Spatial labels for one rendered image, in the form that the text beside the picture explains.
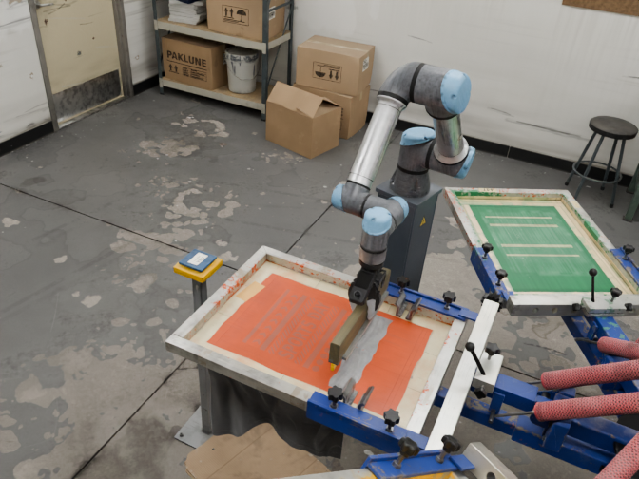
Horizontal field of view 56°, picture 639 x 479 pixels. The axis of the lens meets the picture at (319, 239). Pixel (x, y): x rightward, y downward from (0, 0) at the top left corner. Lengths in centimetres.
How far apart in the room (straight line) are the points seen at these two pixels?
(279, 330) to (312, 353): 14
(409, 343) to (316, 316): 32
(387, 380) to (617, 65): 390
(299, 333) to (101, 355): 158
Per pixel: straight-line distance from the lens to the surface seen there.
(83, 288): 375
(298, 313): 201
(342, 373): 182
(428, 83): 177
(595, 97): 536
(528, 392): 180
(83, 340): 341
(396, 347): 194
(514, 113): 546
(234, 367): 179
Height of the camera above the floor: 229
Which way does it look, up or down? 34 degrees down
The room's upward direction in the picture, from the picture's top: 5 degrees clockwise
